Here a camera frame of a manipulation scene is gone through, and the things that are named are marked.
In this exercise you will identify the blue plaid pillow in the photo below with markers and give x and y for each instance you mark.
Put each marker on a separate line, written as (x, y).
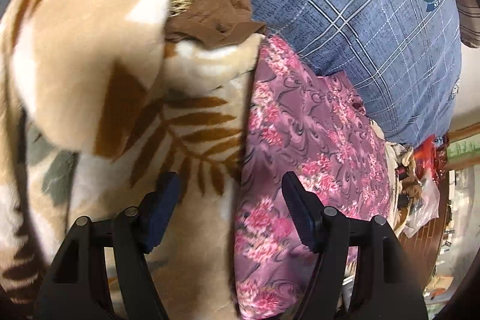
(402, 56)

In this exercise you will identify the beige leaf-print fleece blanket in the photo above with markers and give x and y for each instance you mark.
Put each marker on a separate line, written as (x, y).
(95, 104)

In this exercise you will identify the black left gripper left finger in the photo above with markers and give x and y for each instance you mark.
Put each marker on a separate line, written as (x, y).
(76, 286)

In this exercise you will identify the dark striped cloth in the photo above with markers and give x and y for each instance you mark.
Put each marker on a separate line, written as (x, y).
(469, 23)

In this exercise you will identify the pink floral garment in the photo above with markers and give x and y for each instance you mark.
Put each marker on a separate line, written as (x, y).
(316, 127)

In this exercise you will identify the red plastic bag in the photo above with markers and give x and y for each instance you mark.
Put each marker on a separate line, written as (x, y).
(432, 155)

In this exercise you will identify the brown knit garment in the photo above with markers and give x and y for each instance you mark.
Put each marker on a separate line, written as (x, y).
(214, 23)

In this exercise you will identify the white plastic bag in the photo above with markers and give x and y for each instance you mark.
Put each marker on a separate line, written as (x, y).
(425, 207)

